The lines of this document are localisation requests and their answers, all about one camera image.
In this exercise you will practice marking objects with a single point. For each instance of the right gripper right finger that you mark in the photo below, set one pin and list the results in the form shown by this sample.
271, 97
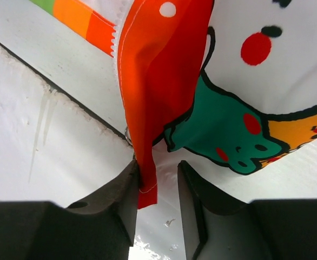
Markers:
215, 224

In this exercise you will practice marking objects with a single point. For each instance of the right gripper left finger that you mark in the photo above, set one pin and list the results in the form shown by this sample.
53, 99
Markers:
118, 197

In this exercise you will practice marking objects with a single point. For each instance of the rainbow children's hooded jacket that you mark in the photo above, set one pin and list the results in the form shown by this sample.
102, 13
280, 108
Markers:
228, 86

